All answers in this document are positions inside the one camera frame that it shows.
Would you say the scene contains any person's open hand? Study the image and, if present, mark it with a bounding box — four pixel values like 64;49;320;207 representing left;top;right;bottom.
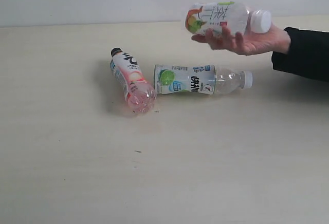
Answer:
191;25;291;55

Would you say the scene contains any fruit label clear bottle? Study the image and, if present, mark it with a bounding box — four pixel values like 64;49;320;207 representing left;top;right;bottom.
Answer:
185;2;272;36

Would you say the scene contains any pink peach drink bottle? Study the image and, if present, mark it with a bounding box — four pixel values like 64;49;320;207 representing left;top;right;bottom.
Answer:
110;48;156;114

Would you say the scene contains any black sleeved forearm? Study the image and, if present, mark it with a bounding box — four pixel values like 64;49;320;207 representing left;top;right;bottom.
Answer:
271;27;328;82

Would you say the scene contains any lime label clear bottle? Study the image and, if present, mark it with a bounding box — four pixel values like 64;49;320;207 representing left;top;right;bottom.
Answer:
154;65;253;95

